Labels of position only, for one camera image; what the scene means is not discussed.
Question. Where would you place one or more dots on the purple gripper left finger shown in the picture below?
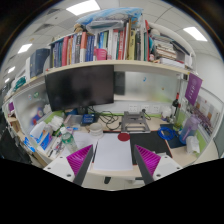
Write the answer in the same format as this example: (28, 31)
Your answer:
(79, 162)

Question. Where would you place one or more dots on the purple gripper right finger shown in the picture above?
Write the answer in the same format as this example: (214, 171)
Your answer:
(147, 162)

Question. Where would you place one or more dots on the clear plastic water bottle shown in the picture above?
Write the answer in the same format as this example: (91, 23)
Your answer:
(68, 140)

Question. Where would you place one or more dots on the purple water jug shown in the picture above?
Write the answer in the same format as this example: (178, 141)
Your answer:
(189, 129)

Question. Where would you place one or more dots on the black desk mat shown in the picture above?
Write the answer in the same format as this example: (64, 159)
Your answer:
(153, 142)

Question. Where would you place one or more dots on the white paper sheet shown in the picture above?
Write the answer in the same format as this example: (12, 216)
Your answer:
(112, 154)

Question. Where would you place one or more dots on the white bowl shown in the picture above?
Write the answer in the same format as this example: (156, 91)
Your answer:
(96, 129)

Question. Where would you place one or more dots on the dark red round coaster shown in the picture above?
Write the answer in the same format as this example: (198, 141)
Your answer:
(123, 136)

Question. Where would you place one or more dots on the grey metal laptop stand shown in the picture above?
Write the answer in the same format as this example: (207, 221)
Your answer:
(134, 122)

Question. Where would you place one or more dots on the blue small box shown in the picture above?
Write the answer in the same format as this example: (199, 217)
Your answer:
(88, 118)

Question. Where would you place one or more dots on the white tissue pack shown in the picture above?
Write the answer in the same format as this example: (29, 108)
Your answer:
(192, 144)

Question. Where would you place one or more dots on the dark wine bottle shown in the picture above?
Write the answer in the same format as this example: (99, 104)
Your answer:
(175, 104)

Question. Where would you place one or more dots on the black computer monitor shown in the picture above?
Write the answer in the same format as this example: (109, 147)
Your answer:
(80, 87)

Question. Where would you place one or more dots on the purple poster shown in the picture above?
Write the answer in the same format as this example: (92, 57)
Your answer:
(193, 87)

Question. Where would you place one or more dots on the wooden shelf board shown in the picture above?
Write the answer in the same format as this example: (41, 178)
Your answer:
(119, 65)

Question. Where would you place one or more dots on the pink cup on shelf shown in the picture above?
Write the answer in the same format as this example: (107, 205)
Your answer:
(101, 54)

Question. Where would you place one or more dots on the dark blue binder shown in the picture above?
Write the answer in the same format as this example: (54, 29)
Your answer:
(37, 61)

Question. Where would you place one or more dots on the stack of books right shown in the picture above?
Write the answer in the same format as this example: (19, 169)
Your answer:
(167, 50)

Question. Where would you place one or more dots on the row of upright books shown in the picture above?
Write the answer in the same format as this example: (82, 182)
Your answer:
(122, 39)

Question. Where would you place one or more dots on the blue plastic bag on books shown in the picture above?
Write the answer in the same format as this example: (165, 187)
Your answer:
(122, 13)

